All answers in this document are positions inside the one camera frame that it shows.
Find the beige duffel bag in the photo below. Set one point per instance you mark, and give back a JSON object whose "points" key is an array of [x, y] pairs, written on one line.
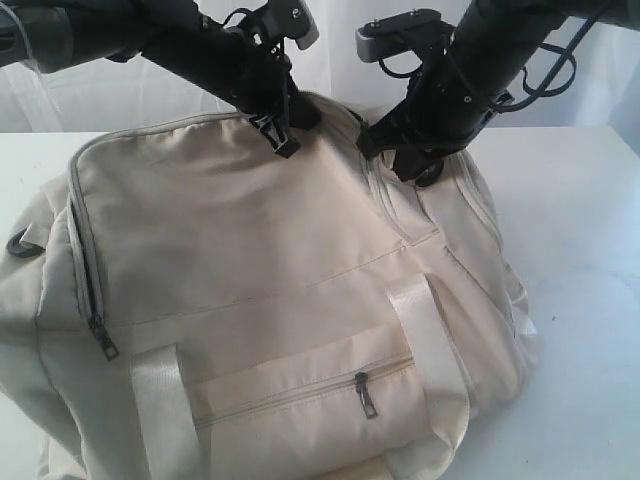
{"points": [[182, 303]]}

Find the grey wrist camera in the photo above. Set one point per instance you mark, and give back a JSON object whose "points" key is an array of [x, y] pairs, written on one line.
{"points": [[298, 24], [384, 38]]}

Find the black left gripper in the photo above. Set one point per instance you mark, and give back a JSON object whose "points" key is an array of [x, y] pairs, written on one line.
{"points": [[239, 60]]}

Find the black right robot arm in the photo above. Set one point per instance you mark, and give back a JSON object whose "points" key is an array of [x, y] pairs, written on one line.
{"points": [[521, 27]]}

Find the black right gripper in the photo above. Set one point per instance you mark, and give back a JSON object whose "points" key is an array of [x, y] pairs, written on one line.
{"points": [[448, 102]]}

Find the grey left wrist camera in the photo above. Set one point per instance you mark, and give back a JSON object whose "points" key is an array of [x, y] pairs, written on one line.
{"points": [[298, 24]]}

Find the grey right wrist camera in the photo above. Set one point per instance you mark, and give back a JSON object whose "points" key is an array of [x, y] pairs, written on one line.
{"points": [[384, 38]]}

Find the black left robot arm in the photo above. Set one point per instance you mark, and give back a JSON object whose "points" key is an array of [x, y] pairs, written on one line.
{"points": [[51, 36]]}

